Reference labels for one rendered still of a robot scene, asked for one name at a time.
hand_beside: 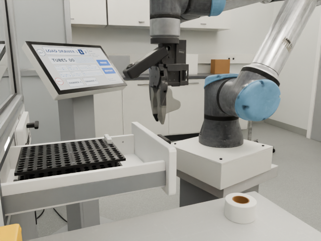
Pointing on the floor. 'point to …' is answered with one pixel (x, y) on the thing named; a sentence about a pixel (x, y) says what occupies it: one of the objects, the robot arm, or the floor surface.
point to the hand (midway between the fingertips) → (156, 117)
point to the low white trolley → (198, 225)
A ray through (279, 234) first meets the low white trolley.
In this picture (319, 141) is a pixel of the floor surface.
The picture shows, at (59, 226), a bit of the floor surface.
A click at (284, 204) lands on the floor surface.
